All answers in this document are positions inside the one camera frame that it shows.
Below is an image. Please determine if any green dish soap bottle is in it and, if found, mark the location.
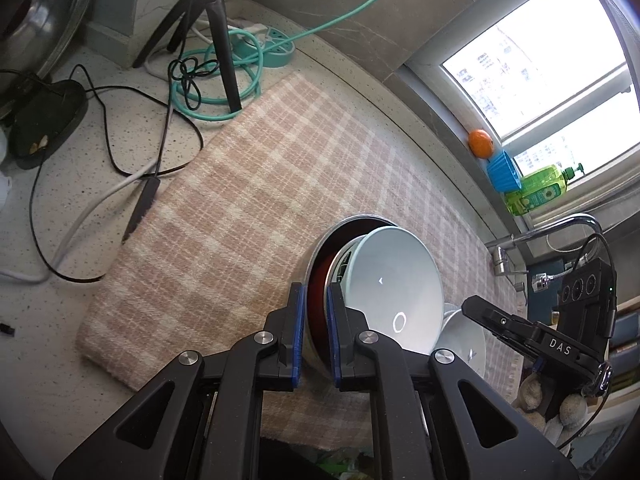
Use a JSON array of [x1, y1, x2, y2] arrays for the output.
[[504, 162, 586, 217]]

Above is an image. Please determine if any white plate with leaf print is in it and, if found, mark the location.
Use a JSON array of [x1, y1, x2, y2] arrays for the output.
[[435, 308, 487, 377]]

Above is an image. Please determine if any black cable with inline switch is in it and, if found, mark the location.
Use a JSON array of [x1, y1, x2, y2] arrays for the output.
[[30, 62, 206, 283]]

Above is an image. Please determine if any pink plaid cloth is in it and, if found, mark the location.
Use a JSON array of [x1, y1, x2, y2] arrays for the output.
[[75, 71, 531, 451]]

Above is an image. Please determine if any black oval base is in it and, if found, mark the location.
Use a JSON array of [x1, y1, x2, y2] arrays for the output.
[[10, 79, 89, 169]]

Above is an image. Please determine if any teal power strip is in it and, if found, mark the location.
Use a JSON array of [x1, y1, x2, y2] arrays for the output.
[[227, 22, 296, 68]]

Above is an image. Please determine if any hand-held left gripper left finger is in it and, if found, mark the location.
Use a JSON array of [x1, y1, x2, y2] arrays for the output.
[[52, 282, 306, 480]]

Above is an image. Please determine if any person's right hand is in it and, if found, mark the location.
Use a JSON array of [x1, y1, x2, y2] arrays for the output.
[[515, 375, 588, 446]]

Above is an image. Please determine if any white cable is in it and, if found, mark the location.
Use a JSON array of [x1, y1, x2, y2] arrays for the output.
[[0, 110, 176, 283]]

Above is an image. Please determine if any black tripod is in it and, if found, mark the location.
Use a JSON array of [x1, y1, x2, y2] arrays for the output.
[[132, 0, 243, 113]]

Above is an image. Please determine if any red steel bowl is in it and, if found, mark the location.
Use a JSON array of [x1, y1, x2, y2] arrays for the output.
[[307, 222, 386, 361]]

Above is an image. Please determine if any large steel bowl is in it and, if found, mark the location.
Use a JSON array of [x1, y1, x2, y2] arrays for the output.
[[301, 215, 401, 373]]

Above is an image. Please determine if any green hose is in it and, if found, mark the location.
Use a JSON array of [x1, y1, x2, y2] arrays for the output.
[[167, 0, 426, 122]]

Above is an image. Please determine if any chrome faucet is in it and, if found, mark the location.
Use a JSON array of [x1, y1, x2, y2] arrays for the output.
[[484, 214, 606, 276]]

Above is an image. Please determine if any white framed window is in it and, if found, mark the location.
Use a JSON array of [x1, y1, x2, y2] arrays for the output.
[[402, 0, 640, 231]]

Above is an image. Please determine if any orange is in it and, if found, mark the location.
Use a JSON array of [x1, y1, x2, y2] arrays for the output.
[[468, 129, 497, 159]]

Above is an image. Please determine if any blue ribbed cup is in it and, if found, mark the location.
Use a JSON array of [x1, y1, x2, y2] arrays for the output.
[[486, 151, 523, 193]]

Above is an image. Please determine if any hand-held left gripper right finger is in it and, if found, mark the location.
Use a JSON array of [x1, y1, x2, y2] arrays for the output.
[[326, 281, 581, 480]]

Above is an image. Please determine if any steel pot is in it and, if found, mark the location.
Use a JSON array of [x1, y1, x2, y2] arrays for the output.
[[0, 0, 101, 78]]

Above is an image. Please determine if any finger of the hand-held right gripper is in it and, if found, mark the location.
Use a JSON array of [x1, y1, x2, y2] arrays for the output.
[[461, 296, 543, 361]]

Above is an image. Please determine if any small pale green bowl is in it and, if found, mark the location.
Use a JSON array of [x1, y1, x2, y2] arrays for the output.
[[327, 226, 444, 356]]

